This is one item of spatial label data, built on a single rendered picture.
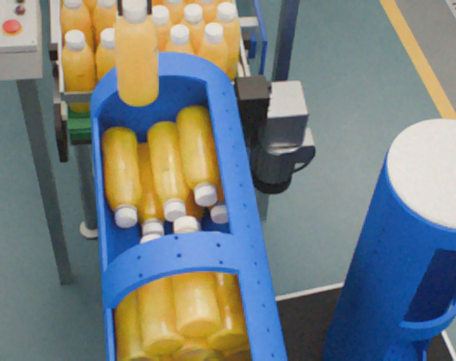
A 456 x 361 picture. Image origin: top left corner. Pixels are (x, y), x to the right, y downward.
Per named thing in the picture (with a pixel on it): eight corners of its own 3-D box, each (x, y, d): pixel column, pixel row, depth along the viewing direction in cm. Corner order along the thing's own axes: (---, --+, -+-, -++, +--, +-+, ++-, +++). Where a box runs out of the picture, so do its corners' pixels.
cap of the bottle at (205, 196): (191, 190, 152) (192, 198, 151) (210, 183, 151) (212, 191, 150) (200, 200, 155) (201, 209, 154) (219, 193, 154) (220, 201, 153)
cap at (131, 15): (118, 15, 131) (117, 7, 129) (129, 1, 133) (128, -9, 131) (140, 23, 130) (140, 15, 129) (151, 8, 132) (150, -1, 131)
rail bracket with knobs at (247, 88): (228, 131, 188) (230, 100, 180) (223, 107, 192) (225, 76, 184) (271, 128, 190) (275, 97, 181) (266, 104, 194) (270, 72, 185)
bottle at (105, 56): (126, 86, 193) (122, 25, 178) (135, 108, 190) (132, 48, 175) (95, 93, 192) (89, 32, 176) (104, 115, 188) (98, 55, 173)
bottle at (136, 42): (111, 100, 145) (103, 18, 130) (129, 73, 149) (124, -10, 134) (148, 113, 144) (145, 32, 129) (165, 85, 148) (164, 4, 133)
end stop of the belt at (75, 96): (64, 104, 182) (64, 94, 180) (64, 100, 183) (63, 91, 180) (246, 92, 189) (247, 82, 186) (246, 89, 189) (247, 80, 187)
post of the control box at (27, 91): (60, 284, 264) (9, 53, 183) (59, 273, 267) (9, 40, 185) (73, 283, 265) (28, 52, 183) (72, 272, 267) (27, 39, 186)
